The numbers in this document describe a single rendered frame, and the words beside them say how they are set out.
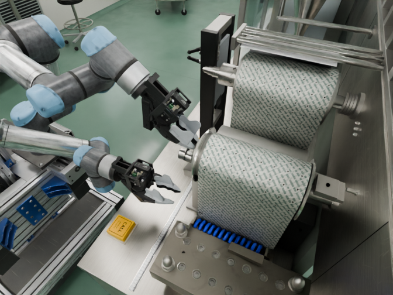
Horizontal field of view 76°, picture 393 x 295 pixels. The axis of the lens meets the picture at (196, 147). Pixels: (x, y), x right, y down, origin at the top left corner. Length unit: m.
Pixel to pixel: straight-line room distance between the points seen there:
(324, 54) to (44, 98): 0.65
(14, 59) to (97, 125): 1.98
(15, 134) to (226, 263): 0.75
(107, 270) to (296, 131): 0.71
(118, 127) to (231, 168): 2.18
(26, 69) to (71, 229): 1.27
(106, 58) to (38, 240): 1.48
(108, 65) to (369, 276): 0.59
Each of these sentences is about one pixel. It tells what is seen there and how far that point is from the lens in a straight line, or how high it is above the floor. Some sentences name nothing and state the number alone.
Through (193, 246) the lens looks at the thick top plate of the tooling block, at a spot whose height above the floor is 1.03.
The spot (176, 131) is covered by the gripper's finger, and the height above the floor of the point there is 1.30.
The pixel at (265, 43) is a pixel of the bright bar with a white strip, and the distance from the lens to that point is 0.70.
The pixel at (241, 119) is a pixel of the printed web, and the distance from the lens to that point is 0.76.
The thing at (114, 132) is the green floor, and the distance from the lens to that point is 2.63.
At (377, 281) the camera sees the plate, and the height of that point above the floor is 1.41.
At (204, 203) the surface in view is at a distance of 0.71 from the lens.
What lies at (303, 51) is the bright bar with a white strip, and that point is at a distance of 0.69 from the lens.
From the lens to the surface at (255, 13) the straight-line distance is 1.48.
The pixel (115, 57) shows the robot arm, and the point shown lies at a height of 1.47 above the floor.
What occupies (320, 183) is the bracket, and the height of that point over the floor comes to 1.29.
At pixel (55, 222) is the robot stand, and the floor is 0.21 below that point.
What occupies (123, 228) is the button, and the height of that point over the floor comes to 0.92.
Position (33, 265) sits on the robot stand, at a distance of 1.86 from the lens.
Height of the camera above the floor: 1.74
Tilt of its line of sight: 48 degrees down
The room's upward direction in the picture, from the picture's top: straight up
